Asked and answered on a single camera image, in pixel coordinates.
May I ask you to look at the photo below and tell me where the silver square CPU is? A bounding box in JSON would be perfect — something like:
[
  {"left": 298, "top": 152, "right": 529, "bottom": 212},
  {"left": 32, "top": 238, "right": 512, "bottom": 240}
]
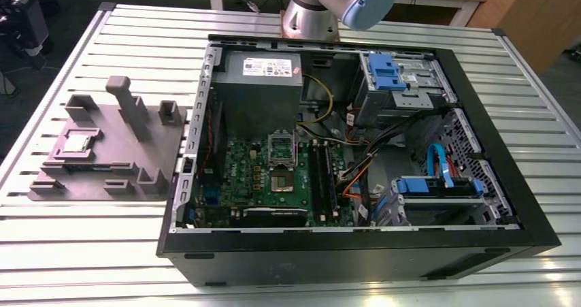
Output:
[{"left": 62, "top": 135, "right": 95, "bottom": 153}]

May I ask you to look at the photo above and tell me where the CPU socket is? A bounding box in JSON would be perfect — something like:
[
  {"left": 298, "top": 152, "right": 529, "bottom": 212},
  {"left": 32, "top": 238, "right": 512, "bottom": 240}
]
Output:
[{"left": 270, "top": 169, "right": 304, "bottom": 194}]

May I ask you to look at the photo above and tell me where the grey parts rack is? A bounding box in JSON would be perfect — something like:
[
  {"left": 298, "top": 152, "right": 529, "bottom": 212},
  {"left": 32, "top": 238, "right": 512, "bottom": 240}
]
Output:
[{"left": 27, "top": 75, "right": 190, "bottom": 202}]

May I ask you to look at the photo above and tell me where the RAM stick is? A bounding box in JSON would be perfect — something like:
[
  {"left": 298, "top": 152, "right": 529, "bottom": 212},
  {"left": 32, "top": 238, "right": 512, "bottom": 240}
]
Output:
[{"left": 63, "top": 163, "right": 115, "bottom": 172}]

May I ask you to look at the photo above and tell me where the grey power supply unit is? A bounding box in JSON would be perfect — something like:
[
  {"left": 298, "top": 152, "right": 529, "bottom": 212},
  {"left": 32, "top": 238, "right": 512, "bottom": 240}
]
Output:
[{"left": 212, "top": 50, "right": 304, "bottom": 134}]

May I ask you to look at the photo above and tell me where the green motherboard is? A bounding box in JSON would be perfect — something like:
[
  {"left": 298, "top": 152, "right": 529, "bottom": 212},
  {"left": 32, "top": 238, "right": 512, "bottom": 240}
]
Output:
[{"left": 195, "top": 138, "right": 360, "bottom": 228}]

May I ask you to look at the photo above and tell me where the black RAM slot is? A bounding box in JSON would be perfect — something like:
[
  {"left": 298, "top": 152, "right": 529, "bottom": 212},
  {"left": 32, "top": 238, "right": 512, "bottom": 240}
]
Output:
[
  {"left": 323, "top": 141, "right": 338, "bottom": 218},
  {"left": 327, "top": 141, "right": 343, "bottom": 216},
  {"left": 308, "top": 142, "right": 327, "bottom": 220},
  {"left": 312, "top": 142, "right": 331, "bottom": 220}
]

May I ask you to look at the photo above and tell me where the black graphics card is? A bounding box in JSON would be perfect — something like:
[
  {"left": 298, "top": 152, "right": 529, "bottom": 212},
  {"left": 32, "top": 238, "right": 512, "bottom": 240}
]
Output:
[{"left": 230, "top": 206, "right": 310, "bottom": 229}]

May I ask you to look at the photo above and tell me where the silver drive cage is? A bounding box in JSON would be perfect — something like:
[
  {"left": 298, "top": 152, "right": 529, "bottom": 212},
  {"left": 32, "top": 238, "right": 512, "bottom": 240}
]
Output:
[{"left": 354, "top": 51, "right": 457, "bottom": 126}]

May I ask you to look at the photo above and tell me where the black open PC case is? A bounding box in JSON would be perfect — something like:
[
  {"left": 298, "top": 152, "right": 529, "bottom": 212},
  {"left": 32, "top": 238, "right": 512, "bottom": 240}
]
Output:
[{"left": 155, "top": 33, "right": 563, "bottom": 289}]

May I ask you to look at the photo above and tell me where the hard disk in blue carrier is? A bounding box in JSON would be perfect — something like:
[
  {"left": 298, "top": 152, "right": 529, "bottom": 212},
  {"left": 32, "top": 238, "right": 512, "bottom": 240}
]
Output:
[{"left": 391, "top": 176, "right": 485, "bottom": 199}]

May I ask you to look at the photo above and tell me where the perforated metal disk bay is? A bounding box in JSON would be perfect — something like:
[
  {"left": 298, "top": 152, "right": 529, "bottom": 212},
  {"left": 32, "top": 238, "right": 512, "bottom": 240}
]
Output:
[{"left": 380, "top": 176, "right": 519, "bottom": 227}]

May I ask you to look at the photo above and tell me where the brown wooden cabinet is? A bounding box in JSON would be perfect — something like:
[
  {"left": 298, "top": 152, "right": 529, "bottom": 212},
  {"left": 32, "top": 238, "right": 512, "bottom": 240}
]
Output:
[{"left": 467, "top": 0, "right": 581, "bottom": 78}]

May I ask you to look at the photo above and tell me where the yellow wire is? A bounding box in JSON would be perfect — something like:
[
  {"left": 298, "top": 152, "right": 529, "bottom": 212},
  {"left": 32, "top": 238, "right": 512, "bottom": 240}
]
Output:
[{"left": 298, "top": 74, "right": 335, "bottom": 126}]

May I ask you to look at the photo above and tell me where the coloured wire bundle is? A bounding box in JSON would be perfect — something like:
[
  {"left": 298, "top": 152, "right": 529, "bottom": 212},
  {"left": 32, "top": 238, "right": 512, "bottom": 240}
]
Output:
[{"left": 298, "top": 121, "right": 370, "bottom": 148}]

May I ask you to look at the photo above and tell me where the blue plastic drive bracket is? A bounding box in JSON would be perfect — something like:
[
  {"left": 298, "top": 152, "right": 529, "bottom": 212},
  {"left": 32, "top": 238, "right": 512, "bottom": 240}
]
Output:
[{"left": 368, "top": 53, "right": 408, "bottom": 92}]

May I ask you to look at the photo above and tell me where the black cable bundle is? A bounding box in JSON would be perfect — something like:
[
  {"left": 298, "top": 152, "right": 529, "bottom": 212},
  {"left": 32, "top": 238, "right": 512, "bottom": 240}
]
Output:
[{"left": 338, "top": 108, "right": 455, "bottom": 182}]

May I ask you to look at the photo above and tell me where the blue data cable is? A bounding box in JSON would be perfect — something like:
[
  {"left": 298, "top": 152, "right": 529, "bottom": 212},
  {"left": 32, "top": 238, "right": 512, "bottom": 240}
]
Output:
[{"left": 427, "top": 143, "right": 456, "bottom": 189}]

